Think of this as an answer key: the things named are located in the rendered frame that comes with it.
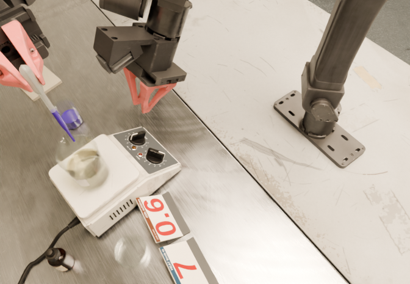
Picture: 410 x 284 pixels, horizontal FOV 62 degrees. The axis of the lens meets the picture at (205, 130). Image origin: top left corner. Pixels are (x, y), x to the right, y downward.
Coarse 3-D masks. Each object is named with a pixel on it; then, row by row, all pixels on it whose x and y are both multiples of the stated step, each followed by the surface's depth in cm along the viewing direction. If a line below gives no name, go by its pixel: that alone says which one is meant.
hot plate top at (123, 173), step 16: (112, 144) 62; (112, 160) 60; (128, 160) 60; (64, 176) 59; (112, 176) 58; (128, 176) 58; (64, 192) 57; (80, 192) 57; (96, 192) 57; (112, 192) 57; (80, 208) 55; (96, 208) 55
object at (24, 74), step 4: (20, 68) 37; (24, 68) 37; (20, 72) 38; (24, 72) 37; (24, 76) 38; (28, 76) 38; (28, 80) 38; (32, 80) 39; (32, 84) 39; (36, 84) 39; (32, 88) 40; (36, 88) 40; (36, 92) 40
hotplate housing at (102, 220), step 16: (144, 128) 72; (160, 144) 69; (176, 160) 67; (144, 176) 60; (160, 176) 63; (128, 192) 59; (144, 192) 62; (112, 208) 58; (128, 208) 62; (96, 224) 57; (112, 224) 61
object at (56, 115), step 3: (54, 114) 44; (57, 114) 45; (54, 117) 45; (57, 117) 45; (60, 117) 45; (57, 120) 45; (60, 120) 45; (60, 123) 46; (63, 123) 46; (63, 126) 47; (66, 126) 47; (66, 129) 47; (66, 132) 48; (69, 132) 48; (69, 135) 48; (72, 138) 49
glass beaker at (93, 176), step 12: (60, 144) 53; (72, 144) 55; (84, 144) 56; (96, 144) 53; (60, 156) 53; (96, 156) 52; (84, 168) 51; (96, 168) 53; (108, 168) 57; (84, 180) 53; (96, 180) 55
